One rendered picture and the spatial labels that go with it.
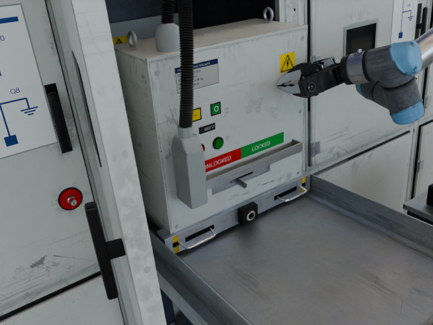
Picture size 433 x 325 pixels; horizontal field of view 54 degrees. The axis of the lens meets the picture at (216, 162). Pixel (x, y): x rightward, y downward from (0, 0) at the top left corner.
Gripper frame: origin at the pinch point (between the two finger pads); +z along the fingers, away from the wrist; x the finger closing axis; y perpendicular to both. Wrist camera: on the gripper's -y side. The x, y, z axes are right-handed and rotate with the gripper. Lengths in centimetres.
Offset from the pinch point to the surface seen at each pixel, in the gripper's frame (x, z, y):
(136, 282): -9, -24, -74
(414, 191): -77, 6, 96
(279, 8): 19.8, 5.6, 18.4
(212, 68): 10.3, 3.7, -19.6
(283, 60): 6.1, -1.6, 2.7
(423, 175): -71, 3, 100
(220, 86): 5.3, 4.9, -17.8
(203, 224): -29.4, 17.8, -26.4
